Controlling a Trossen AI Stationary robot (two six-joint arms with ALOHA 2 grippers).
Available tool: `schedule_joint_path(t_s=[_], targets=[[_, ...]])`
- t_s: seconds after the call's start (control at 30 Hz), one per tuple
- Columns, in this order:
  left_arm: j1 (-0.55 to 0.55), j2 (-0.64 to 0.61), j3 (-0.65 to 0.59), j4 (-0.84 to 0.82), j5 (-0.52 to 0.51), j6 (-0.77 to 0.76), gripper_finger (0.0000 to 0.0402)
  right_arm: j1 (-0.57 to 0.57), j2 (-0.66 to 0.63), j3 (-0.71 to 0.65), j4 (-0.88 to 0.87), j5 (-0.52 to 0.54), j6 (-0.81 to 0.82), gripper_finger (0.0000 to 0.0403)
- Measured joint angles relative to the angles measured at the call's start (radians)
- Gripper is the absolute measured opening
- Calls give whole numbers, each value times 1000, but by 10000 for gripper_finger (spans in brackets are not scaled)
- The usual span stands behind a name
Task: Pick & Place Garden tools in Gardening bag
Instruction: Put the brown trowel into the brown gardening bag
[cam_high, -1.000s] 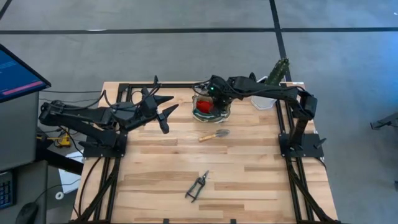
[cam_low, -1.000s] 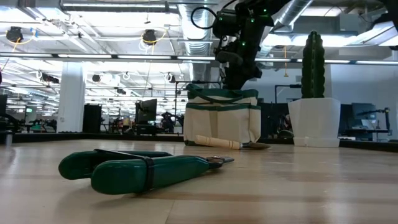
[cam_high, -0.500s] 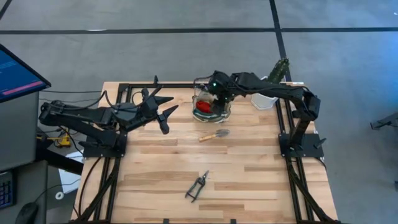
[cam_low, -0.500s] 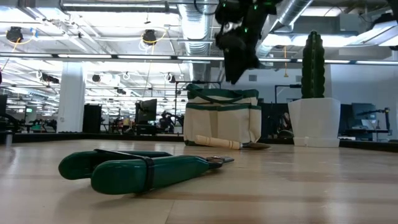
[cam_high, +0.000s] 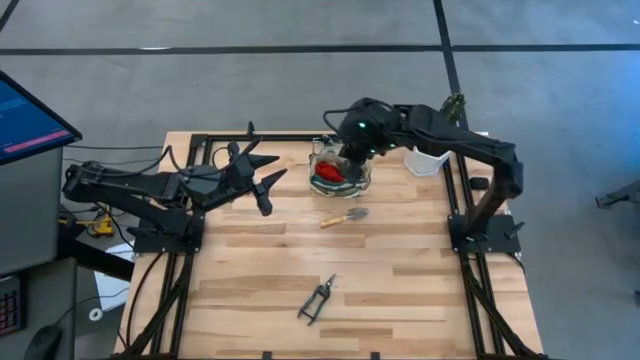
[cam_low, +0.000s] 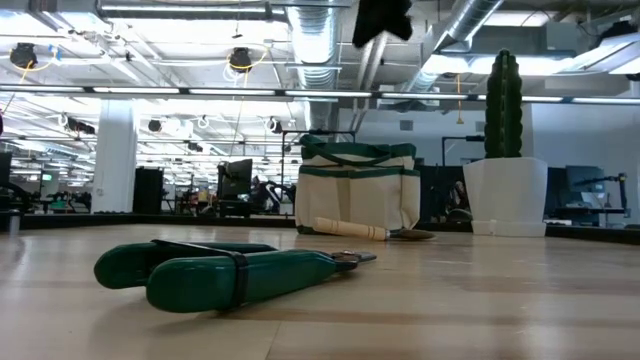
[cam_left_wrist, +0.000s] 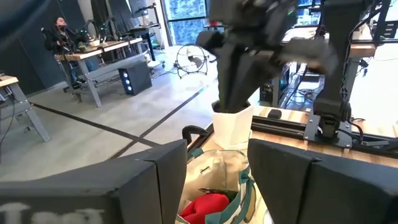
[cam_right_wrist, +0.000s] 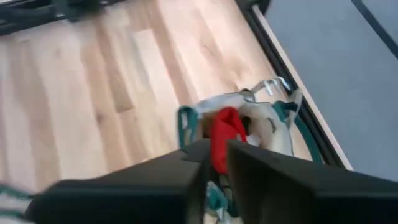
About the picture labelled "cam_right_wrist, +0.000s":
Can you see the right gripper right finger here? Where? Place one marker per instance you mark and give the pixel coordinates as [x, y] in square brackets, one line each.
[311, 193]

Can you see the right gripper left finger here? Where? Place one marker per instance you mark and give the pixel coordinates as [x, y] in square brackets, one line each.
[124, 193]

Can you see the cream canvas bag green trim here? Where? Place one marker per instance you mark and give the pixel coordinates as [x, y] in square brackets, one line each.
[267, 127]

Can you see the red and black gardening glove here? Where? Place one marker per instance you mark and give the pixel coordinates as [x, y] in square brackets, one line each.
[225, 133]

